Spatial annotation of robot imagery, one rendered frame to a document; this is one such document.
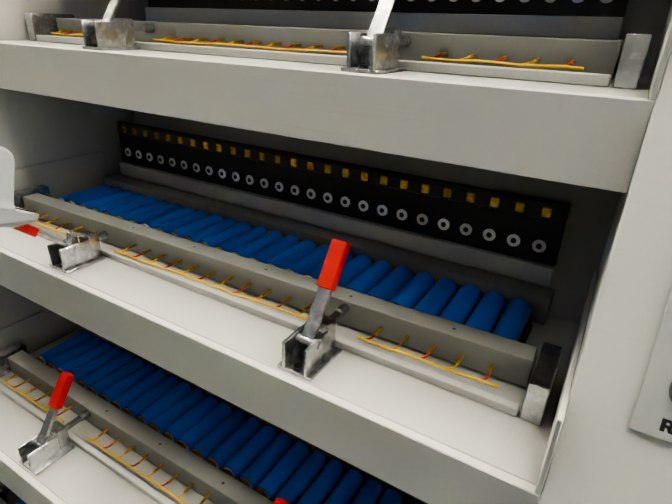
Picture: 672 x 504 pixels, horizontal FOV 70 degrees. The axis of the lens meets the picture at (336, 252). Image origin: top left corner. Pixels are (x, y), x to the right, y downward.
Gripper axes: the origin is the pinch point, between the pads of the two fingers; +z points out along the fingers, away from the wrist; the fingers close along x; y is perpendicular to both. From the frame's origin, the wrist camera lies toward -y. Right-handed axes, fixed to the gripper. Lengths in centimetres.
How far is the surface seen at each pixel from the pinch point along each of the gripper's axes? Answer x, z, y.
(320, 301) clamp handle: -26.7, 5.7, 1.5
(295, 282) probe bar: -21.8, 10.0, 1.9
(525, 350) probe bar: -39.6, 10.9, 2.4
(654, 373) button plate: -45.6, 3.0, 3.6
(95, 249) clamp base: -0.9, 7.6, -1.1
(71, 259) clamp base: -1.0, 5.4, -2.4
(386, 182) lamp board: -23.9, 17.1, 12.8
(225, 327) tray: -19.0, 6.6, -2.9
